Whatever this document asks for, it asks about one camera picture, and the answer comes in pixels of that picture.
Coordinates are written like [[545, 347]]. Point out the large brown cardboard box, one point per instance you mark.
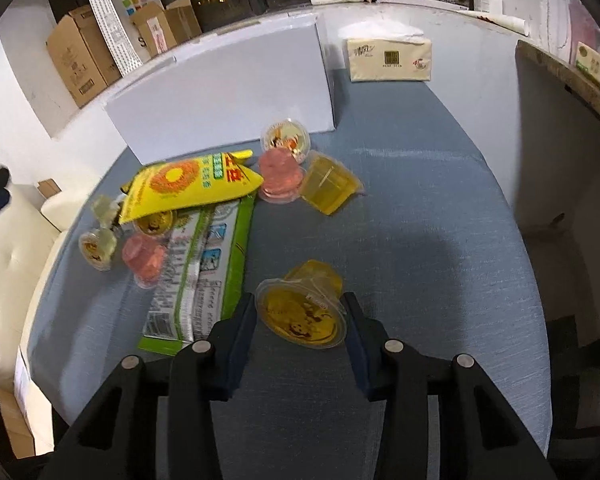
[[77, 57]]

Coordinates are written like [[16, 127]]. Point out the yellow snack bag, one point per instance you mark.
[[180, 185]]

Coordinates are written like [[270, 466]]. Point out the white cardboard box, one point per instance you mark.
[[220, 90]]

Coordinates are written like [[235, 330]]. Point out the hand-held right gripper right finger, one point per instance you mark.
[[357, 355]]

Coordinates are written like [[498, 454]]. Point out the cream leather sofa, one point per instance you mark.
[[15, 270]]

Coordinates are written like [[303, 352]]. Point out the pale green box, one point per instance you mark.
[[591, 65]]

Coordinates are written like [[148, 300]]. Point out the yellow jelly cup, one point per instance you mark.
[[155, 224], [327, 185], [300, 310]]

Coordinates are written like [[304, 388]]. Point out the pink jelly cup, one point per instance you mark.
[[280, 177], [142, 260]]

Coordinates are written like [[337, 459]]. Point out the blue tablecloth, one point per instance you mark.
[[405, 240]]

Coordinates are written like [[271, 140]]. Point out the brown stone counter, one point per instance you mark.
[[570, 80]]

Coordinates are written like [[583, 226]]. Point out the beige tissue pack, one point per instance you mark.
[[387, 60]]

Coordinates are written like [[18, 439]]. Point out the rolled white paper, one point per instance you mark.
[[500, 21]]

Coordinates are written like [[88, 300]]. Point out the green and white snack packet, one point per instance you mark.
[[200, 270]]

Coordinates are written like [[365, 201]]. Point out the white dotted paper bag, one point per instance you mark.
[[122, 25]]

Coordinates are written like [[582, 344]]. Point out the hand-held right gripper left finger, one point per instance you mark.
[[240, 342]]

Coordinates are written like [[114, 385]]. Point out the small open cardboard box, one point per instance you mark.
[[162, 25]]

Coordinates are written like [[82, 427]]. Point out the flat cardboard piece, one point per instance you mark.
[[49, 188]]

